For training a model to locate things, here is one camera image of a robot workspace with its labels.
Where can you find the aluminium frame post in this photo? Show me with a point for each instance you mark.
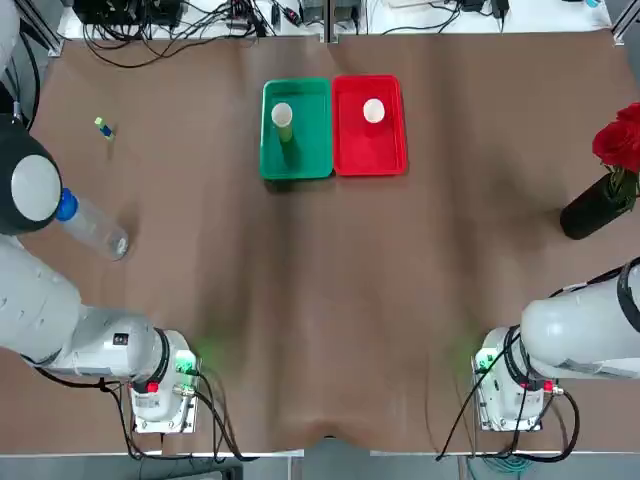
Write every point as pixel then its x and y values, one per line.
pixel 626 22
pixel 45 27
pixel 329 22

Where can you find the red rose bouquet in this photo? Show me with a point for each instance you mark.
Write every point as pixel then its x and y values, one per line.
pixel 620 140

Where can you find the red paper cup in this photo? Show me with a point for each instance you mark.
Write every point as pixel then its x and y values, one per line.
pixel 374 111

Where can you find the green plastic tray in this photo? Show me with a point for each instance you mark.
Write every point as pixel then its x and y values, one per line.
pixel 310 140

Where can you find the black cylindrical vase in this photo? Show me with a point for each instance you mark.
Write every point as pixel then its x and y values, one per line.
pixel 590 215

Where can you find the small green and blue block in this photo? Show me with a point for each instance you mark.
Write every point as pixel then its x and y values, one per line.
pixel 104 128

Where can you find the red plastic tray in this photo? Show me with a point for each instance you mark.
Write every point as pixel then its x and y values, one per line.
pixel 370 150

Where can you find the black power adapter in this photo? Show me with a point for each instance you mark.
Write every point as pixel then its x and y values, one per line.
pixel 500 7
pixel 472 5

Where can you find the flat black electronics box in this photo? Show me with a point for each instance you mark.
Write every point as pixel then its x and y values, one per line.
pixel 130 11

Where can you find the clear bottle with blue cap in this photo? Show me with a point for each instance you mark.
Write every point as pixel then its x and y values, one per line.
pixel 95 230

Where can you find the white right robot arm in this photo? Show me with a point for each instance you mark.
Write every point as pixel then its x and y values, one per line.
pixel 575 330

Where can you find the green paper cup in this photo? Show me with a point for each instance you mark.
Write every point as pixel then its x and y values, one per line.
pixel 282 122

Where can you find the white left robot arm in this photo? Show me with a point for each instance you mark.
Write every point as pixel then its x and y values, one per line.
pixel 45 310

